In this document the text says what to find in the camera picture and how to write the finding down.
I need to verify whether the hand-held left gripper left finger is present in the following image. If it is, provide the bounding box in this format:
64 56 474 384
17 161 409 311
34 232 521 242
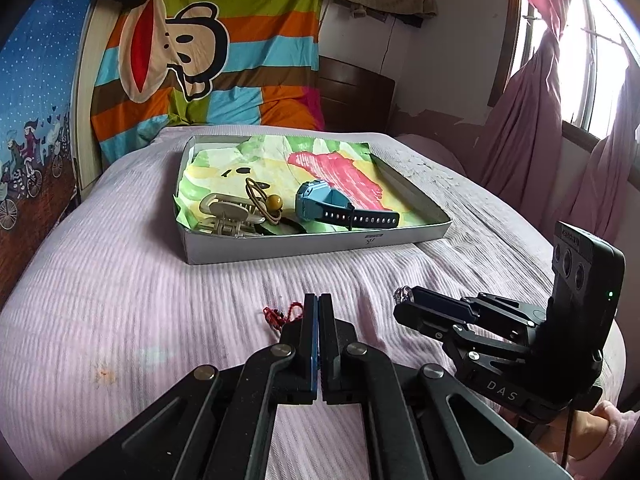
57 294 321 480

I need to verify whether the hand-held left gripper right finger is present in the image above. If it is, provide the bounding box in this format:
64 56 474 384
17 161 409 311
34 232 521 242
318 294 576 480

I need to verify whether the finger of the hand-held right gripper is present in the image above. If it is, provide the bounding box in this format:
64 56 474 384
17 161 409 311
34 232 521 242
393 286 546 331
393 306 531 357

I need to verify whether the red string bracelet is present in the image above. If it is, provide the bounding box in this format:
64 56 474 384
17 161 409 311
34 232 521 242
262 302 306 331

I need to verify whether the grey cardboard box tray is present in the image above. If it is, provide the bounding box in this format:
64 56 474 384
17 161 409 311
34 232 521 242
172 133 453 266

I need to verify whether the blue smart watch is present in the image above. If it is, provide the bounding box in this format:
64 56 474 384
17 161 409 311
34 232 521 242
294 180 401 232

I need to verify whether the brown beaded hair tie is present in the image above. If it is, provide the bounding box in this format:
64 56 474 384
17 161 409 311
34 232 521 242
244 177 286 226

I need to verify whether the beige hair claw clip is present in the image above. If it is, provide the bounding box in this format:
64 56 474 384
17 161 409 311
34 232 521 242
195 191 268 239

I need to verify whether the person's right forearm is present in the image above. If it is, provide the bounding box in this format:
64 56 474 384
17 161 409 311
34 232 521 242
590 400 633 466

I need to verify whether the person's right hand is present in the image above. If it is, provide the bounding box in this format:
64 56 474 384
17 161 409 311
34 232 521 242
537 407 613 463

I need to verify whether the pink pillow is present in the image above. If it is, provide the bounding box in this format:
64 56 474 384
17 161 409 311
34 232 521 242
395 132 468 181

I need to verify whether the colourful printed lining cloth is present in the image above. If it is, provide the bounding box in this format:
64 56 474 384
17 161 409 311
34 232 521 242
175 136 441 235

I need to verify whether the pink curtain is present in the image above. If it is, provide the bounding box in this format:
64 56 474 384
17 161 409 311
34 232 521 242
475 0 640 241

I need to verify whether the dark wooden headboard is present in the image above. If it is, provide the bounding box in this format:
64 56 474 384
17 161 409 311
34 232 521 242
317 55 398 136

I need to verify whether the window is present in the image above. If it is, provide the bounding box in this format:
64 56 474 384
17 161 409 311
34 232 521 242
505 0 640 151

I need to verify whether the striped monkey print blanket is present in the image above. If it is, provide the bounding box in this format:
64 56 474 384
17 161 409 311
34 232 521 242
90 0 346 166

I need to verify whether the light wooden panel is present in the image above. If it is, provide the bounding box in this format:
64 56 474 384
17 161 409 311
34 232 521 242
72 0 108 196

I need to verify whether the blue dotted fabric wardrobe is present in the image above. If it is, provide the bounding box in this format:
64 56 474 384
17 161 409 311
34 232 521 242
0 0 108 311

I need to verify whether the black cable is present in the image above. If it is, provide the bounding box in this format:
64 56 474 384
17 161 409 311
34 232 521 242
560 407 575 468

